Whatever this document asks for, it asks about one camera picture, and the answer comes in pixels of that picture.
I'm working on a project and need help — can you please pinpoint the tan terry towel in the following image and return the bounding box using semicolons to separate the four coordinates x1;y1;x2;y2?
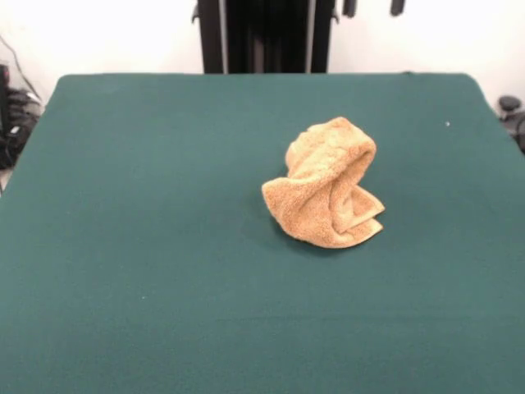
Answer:
261;116;386;250

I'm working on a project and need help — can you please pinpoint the dark green table cloth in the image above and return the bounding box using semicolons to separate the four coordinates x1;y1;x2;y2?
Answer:
0;72;525;394

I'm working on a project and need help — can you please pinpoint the dark wheeled base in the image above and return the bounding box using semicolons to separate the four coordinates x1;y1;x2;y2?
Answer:
0;63;44;169
498;94;525;155

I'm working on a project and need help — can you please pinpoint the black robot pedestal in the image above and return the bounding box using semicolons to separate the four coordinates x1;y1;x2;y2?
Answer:
191;0;340;75

